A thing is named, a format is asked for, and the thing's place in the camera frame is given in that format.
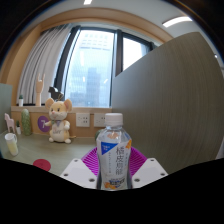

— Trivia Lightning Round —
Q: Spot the dark-framed window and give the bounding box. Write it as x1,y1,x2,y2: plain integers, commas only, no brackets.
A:
53,25,156,108

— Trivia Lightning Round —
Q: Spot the white pleated curtain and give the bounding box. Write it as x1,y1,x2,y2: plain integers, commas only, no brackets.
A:
17,24,73,105

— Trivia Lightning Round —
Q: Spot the flat round red coaster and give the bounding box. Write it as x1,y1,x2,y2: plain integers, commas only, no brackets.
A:
32,158,52,172

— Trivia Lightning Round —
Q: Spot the white cup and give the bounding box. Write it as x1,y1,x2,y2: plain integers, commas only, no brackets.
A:
4,132,19,157

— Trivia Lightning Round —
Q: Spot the beige plush mouse toy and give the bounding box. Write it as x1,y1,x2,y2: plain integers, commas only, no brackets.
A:
44,97,74,145

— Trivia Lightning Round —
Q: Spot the white wall socket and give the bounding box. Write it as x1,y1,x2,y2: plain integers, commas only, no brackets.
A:
93,112,108,128
75,112,91,128

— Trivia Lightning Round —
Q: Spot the small cactus in white pot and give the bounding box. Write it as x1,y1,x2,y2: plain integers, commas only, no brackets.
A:
15,120,22,136
17,94,25,108

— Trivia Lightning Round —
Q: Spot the pale green desk partition panel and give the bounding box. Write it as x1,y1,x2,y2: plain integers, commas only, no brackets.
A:
0,82,14,134

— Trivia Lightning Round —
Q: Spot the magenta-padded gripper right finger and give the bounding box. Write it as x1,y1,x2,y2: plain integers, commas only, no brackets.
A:
128,146,169,190

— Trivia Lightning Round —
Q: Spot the clear plastic drink bottle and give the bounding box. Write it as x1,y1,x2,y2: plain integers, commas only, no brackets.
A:
95,112,133,192

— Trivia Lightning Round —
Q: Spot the pink horse figurine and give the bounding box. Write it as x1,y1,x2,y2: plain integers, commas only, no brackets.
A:
3,112,17,134

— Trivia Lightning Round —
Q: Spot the dark chair-shaped ornament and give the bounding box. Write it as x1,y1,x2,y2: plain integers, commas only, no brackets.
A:
48,86,64,101

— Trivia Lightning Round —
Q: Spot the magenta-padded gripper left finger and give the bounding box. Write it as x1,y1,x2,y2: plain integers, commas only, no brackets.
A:
59,146,100,190

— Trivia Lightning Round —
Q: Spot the round purple number sign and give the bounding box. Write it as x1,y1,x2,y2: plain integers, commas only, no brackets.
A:
37,115,52,133

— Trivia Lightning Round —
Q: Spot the grey-green desk partition panel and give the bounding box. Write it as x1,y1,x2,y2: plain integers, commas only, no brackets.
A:
110,31,224,175

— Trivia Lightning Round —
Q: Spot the tall green cactus ornament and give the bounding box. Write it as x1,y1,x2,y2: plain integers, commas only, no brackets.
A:
20,108,33,137

